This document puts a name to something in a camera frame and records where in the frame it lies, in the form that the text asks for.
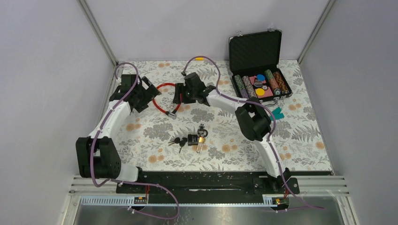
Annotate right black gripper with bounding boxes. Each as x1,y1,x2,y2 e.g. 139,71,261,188
173,83,197,104

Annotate red cable lock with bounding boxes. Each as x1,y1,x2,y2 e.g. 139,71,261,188
152,82,183,120

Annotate brass padlock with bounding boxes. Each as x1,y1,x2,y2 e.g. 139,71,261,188
196,124,208,153

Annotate black padlock with keys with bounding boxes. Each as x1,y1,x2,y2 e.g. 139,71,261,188
168,134,199,153

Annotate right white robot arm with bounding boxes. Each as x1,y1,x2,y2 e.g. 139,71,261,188
182,72,288,193

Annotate yellow poker chip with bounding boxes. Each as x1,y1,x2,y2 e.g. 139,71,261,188
255,88,265,98

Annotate blue poker chip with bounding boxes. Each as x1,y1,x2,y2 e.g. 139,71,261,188
256,74,265,81

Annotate black poker chip case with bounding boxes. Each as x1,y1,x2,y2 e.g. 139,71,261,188
229,30,292,103

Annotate teal block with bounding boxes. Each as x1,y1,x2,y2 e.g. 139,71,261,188
269,107,284,121

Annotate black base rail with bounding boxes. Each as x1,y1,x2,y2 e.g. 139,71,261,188
116,171,285,204

